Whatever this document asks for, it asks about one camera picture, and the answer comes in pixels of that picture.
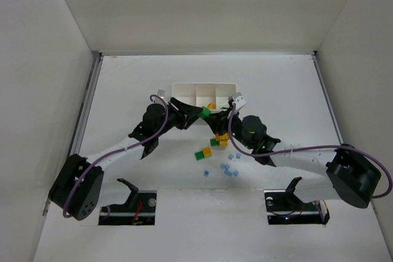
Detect yellow arched lego brick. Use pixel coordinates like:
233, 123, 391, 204
216, 133, 230, 147

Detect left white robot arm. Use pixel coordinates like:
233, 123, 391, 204
49, 94, 203, 221

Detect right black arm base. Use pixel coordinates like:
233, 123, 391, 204
264, 177, 330, 226

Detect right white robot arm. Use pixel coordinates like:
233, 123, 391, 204
204, 109, 381, 209

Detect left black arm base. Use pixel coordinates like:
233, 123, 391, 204
98, 179, 157, 226

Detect white divided container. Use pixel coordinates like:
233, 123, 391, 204
171, 82, 238, 114

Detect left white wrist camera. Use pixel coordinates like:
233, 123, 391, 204
157, 90, 165, 98

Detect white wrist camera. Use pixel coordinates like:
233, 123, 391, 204
228, 92, 246, 114
157, 90, 165, 98

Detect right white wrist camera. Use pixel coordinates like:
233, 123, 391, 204
228, 92, 246, 114

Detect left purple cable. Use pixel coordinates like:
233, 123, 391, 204
62, 94, 169, 219

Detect purple cable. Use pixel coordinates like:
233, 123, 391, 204
227, 102, 393, 199
62, 94, 169, 219

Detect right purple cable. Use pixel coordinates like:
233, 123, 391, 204
227, 102, 393, 199

